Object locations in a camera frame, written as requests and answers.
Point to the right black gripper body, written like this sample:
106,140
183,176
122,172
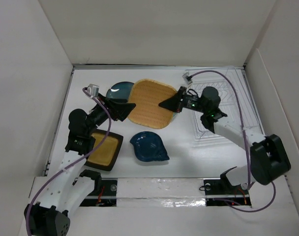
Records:
192,102

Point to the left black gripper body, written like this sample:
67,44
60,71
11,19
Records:
97,116

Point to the round dark teal plate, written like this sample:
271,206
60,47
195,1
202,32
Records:
120,91

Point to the orange woven bamboo plate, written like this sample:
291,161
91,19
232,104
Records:
147,94

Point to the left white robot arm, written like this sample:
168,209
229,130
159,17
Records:
48,212

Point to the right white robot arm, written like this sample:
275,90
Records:
266,156

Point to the black square plate yellow centre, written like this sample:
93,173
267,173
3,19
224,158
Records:
106,155

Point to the dark blue shell-shaped plate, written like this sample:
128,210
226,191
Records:
149,147

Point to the white wire dish rack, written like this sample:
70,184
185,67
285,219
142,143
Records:
231,86

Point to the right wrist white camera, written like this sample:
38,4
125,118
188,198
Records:
187,78

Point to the wrist white camera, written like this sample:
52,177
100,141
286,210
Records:
187,78
93,90

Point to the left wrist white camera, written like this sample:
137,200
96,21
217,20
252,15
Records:
93,90

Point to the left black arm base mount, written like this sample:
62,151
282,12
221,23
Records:
104,193

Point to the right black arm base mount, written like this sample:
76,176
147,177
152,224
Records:
219,192

